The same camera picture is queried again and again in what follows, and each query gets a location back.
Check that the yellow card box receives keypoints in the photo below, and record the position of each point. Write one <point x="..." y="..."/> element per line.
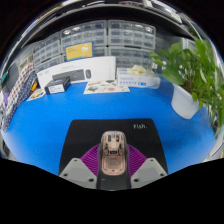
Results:
<point x="79" y="51"/>

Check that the pink translucent computer mouse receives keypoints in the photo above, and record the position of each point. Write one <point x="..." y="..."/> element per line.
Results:
<point x="113" y="160"/>

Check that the small black labelled box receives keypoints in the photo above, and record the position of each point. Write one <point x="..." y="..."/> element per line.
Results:
<point x="56" y="87"/>

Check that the black mouse pad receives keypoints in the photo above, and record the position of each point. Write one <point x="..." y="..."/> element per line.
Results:
<point x="86" y="136"/>

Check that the grey plastic drawer cabinet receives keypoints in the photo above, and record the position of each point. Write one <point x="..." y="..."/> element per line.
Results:
<point x="83" y="33"/>
<point x="50" y="63"/>
<point x="130" y="56"/>
<point x="46" y="50"/>
<point x="131" y="33"/>
<point x="100" y="51"/>

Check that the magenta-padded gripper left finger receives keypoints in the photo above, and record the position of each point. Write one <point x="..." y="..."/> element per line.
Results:
<point x="78" y="171"/>

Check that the dark wall shelf unit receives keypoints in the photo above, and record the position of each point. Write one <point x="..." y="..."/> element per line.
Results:
<point x="100" y="14"/>

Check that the white and blue carton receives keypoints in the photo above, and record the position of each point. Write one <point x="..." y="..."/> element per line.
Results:
<point x="138" y="81"/>

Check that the long white keyboard box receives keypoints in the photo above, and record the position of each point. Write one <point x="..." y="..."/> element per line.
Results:
<point x="103" y="68"/>

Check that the green plant in white pot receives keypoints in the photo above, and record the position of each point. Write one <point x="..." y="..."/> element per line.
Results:
<point x="186" y="100"/>

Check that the red blue plaid cloth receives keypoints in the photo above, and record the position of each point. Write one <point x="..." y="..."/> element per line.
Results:
<point x="20" y="86"/>

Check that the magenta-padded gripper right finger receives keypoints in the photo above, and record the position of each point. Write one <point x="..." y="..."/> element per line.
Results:
<point x="148" y="170"/>

